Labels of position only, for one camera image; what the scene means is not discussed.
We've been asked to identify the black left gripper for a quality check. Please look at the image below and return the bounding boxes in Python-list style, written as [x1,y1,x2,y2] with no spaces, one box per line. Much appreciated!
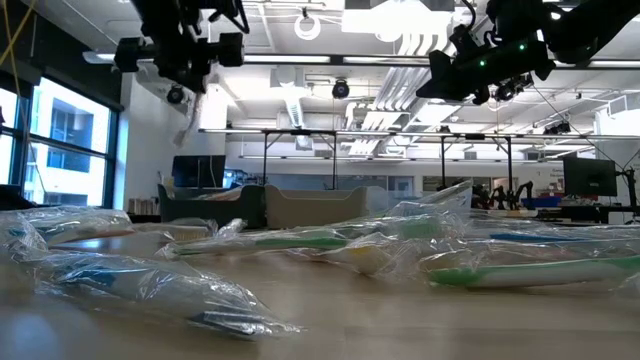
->
[113,29,246,96]

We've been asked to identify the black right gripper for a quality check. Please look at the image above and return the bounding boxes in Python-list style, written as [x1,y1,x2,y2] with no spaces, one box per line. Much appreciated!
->
[415,27,556,106]

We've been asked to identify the black computer monitor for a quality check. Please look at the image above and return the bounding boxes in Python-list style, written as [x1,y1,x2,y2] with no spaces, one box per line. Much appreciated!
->
[563,156,618,198]
[171,154,227,189]

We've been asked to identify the long ceiling light bar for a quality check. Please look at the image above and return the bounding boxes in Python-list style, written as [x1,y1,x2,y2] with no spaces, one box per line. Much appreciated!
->
[82,49,640,70]

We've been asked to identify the clear plastic bin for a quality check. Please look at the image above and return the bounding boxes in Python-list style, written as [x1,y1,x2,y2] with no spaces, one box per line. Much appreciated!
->
[367,180,474,221]

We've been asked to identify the dark green plastic bin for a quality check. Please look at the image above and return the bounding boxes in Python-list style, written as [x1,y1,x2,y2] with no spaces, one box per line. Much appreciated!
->
[157,183,266,229]

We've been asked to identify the small brown boxes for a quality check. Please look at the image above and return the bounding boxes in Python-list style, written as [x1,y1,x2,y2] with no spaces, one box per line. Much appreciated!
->
[127,198,159,216]

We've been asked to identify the background black robot arms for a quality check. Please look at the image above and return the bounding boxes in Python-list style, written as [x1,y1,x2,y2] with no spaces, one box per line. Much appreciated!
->
[472,182,536,211]

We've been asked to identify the blue storage bin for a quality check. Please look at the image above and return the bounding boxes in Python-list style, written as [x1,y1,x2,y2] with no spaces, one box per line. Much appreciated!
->
[520,195,565,209]

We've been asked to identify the beige plastic bin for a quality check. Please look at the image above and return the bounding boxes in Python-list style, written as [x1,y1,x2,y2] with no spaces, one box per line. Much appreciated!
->
[263,185,370,229]

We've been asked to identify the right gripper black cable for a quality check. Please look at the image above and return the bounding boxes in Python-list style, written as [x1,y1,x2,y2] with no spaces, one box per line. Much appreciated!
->
[458,0,477,32]

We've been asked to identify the dark window frame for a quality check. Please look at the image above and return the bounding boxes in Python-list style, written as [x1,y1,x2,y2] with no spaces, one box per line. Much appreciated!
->
[0,69,125,212]

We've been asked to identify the white ring light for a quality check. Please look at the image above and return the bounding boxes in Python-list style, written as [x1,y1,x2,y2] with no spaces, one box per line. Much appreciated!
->
[293,13,322,42]

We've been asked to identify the yellow cable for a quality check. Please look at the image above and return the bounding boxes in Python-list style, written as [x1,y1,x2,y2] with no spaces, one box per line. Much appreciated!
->
[0,0,40,101]

